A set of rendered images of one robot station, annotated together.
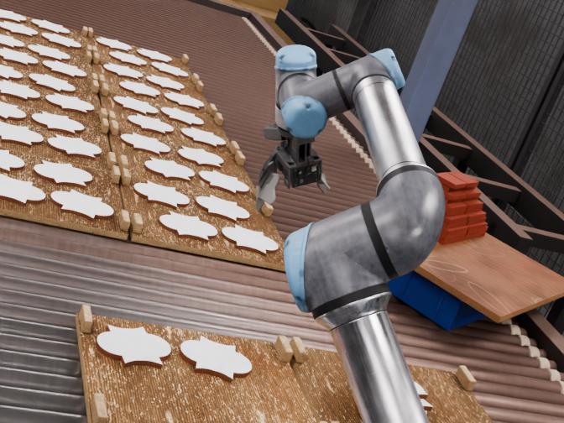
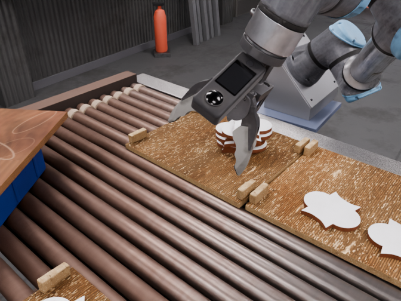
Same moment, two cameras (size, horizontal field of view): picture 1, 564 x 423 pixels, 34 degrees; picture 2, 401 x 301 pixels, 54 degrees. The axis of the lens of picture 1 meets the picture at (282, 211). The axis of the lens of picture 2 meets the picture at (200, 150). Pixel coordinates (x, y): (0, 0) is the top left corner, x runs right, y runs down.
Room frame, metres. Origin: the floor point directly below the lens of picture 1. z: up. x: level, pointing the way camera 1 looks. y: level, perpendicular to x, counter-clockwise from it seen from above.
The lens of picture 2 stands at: (2.03, 0.49, 1.52)
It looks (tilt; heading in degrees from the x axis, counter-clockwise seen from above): 32 degrees down; 243
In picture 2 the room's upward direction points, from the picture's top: straight up
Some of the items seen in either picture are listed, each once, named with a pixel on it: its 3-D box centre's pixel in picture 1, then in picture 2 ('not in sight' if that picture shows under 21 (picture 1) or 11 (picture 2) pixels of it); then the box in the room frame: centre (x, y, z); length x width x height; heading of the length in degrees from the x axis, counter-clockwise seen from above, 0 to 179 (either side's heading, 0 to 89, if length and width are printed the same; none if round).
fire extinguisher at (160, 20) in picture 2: not in sight; (160, 29); (0.34, -3.87, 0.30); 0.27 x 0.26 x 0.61; 118
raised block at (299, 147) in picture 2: not in sight; (302, 145); (1.35, -0.22, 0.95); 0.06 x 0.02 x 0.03; 22
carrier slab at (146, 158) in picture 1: (185, 163); not in sight; (2.43, 0.30, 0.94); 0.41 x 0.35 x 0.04; 113
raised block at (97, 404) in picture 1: (98, 411); not in sight; (1.18, 0.16, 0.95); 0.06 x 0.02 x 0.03; 23
